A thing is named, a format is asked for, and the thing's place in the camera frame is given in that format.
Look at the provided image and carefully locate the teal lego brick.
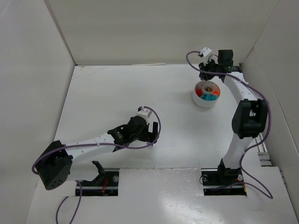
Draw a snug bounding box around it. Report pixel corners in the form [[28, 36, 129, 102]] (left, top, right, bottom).
[[200, 94, 218, 101]]

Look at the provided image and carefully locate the large red lego brick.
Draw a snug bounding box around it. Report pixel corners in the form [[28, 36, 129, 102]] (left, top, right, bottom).
[[195, 89, 203, 97]]

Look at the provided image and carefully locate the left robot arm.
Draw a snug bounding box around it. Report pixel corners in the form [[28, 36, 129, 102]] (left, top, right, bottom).
[[32, 115, 161, 190]]

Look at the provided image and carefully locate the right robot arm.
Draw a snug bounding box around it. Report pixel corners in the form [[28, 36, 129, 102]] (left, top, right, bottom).
[[198, 47, 271, 182]]

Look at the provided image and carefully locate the white round divided container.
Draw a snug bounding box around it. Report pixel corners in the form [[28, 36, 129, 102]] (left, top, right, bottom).
[[192, 81, 221, 108]]

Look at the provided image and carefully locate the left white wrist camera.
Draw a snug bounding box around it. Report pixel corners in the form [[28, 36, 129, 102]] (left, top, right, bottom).
[[136, 106, 152, 123]]

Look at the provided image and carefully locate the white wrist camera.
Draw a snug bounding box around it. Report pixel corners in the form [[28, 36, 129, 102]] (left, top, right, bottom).
[[198, 47, 212, 65], [136, 106, 152, 123]]

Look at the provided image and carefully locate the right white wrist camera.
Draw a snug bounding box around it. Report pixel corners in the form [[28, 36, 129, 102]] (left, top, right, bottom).
[[198, 47, 212, 65]]

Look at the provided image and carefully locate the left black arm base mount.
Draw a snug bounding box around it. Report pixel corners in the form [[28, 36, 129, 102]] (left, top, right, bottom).
[[75, 161, 120, 196]]

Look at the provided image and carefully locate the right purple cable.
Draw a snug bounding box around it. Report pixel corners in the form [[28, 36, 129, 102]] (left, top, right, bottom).
[[185, 50, 273, 200]]

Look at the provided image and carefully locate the purple cable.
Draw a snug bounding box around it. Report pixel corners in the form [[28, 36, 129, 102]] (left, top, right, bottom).
[[31, 106, 162, 224], [185, 50, 273, 200]]

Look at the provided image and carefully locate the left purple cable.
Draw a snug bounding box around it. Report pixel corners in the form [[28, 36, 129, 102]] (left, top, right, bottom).
[[31, 106, 162, 224]]

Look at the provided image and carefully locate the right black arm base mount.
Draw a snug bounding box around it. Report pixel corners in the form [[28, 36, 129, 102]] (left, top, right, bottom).
[[199, 164, 247, 196]]

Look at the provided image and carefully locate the aluminium rail on right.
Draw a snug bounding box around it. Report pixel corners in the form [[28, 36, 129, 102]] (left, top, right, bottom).
[[233, 63, 273, 167]]

